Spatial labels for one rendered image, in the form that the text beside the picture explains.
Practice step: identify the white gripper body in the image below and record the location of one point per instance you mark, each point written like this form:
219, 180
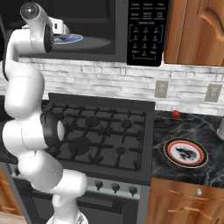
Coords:
64, 28

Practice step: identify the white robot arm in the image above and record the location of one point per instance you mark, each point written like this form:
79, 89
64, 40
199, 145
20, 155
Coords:
24, 96

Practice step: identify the black microwave oven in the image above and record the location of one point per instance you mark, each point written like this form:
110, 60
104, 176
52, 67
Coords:
119, 26

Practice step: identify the blue plate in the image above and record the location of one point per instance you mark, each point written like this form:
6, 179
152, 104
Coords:
73, 38

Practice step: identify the black gas hob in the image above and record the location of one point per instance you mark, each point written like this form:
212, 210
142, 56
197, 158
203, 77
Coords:
102, 131

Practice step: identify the small red round fruit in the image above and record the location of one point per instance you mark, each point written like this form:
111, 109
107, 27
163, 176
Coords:
176, 114

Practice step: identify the black oven knob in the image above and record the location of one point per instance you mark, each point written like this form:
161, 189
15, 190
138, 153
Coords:
115, 187
98, 184
133, 190

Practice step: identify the white plate with red rim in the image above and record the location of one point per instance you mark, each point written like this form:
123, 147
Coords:
185, 152

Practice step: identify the wooden base cupboard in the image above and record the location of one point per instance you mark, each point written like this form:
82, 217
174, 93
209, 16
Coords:
7, 195

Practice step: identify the wooden drawer front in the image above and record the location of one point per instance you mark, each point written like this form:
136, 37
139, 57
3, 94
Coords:
163, 189

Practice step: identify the grey oven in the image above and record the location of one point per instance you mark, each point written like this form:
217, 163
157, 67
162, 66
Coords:
137, 204

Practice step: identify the white round knob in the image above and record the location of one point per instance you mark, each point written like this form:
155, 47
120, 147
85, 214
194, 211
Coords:
198, 192

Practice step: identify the grey wall socket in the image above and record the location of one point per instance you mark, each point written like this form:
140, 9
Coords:
161, 89
213, 92

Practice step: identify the wooden wall cupboard door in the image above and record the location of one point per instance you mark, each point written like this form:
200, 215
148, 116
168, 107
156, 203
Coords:
195, 29

